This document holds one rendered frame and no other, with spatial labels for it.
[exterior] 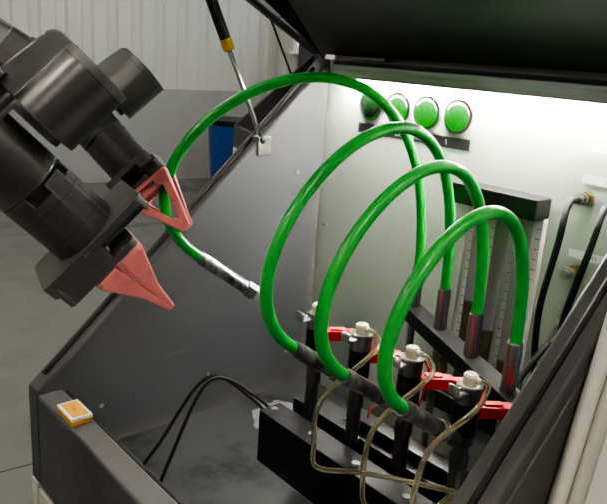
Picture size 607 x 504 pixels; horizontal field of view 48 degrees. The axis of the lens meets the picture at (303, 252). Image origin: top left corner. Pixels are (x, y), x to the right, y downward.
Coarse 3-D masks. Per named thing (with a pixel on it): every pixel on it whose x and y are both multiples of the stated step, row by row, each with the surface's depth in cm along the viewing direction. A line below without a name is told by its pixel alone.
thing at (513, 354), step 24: (480, 216) 64; (504, 216) 66; (456, 240) 62; (432, 264) 60; (528, 264) 72; (408, 288) 60; (528, 288) 73; (384, 336) 60; (384, 360) 60; (504, 360) 76; (384, 384) 61; (504, 384) 77; (408, 408) 64; (432, 432) 68
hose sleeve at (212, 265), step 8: (208, 256) 90; (200, 264) 89; (208, 264) 89; (216, 264) 90; (216, 272) 90; (224, 272) 90; (232, 272) 91; (224, 280) 91; (232, 280) 91; (240, 280) 92; (240, 288) 92
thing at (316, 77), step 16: (272, 80) 85; (288, 80) 86; (304, 80) 87; (320, 80) 87; (336, 80) 88; (352, 80) 89; (240, 96) 85; (368, 96) 90; (208, 112) 85; (224, 112) 85; (192, 128) 84; (176, 160) 84; (416, 160) 95; (160, 192) 85; (416, 192) 97; (160, 208) 86; (416, 208) 98; (176, 240) 87; (416, 240) 99; (192, 256) 89; (416, 256) 100
